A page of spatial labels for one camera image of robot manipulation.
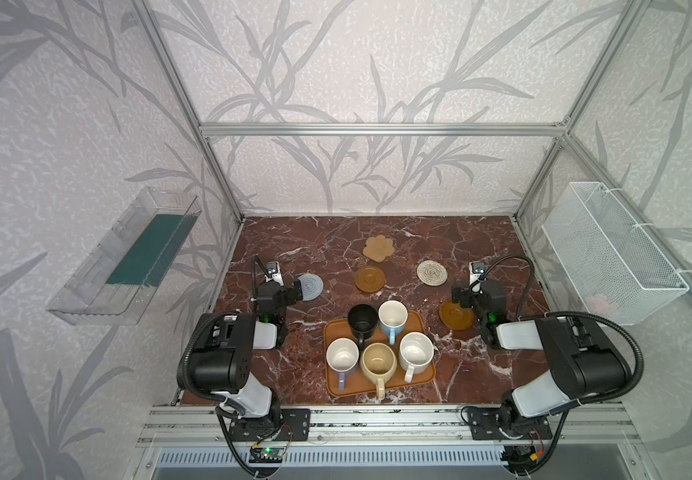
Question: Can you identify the large round wooden coaster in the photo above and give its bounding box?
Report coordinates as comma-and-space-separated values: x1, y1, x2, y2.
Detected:
438, 300, 475, 331

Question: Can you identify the grey round coaster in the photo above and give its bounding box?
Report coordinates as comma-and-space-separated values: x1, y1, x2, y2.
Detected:
297, 273, 324, 302

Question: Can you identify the woven round coaster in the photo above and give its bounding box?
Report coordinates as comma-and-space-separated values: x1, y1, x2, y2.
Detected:
416, 260, 448, 287

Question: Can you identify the black mug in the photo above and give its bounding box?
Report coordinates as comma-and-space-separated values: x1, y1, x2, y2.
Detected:
347, 304, 378, 351

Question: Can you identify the small round wooden coaster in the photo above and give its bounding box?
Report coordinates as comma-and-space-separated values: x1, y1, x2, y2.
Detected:
354, 265, 386, 294

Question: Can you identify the cork flower coaster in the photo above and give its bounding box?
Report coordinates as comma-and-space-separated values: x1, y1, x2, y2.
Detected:
363, 235, 395, 263

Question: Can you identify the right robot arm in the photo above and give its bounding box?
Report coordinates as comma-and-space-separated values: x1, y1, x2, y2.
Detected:
451, 280, 645, 437

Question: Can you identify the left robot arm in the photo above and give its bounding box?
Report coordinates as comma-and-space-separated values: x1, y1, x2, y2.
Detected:
176, 280, 303, 429

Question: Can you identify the purple mug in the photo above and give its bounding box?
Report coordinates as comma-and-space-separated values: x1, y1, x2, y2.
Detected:
326, 338, 360, 391

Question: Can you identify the white speckled mug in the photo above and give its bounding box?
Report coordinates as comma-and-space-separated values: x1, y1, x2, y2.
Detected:
399, 332, 434, 383

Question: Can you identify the light blue mug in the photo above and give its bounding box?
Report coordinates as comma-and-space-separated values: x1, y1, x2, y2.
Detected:
378, 300, 409, 345

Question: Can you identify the pink object in basket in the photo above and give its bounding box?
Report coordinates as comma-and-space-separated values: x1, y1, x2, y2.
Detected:
584, 294, 614, 317

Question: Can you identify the orange plastic tray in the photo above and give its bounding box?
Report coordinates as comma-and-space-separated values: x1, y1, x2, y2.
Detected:
325, 310, 436, 397

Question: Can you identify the beige glazed mug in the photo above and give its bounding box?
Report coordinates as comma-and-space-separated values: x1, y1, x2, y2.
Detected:
360, 343, 398, 401

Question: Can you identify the green lit circuit board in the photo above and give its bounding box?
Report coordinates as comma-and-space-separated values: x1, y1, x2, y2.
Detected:
250, 445, 288, 464

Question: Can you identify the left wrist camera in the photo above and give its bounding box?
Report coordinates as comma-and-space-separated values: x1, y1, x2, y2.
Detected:
264, 261, 284, 286

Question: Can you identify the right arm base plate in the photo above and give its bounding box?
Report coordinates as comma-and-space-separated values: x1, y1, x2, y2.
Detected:
460, 405, 553, 440

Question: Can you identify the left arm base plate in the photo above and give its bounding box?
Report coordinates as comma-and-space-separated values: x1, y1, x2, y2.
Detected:
229, 408, 311, 442

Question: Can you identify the white wire mesh basket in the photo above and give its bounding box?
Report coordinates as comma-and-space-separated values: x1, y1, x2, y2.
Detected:
542, 182, 690, 326

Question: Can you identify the clear plastic wall bin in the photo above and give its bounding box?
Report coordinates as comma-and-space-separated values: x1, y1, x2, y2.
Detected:
47, 187, 202, 326

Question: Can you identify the right wired circuit board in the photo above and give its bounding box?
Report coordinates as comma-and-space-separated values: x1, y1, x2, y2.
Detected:
501, 445, 544, 472

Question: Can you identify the aluminium front rail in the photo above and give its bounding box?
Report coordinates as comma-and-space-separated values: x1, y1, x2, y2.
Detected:
135, 403, 642, 448

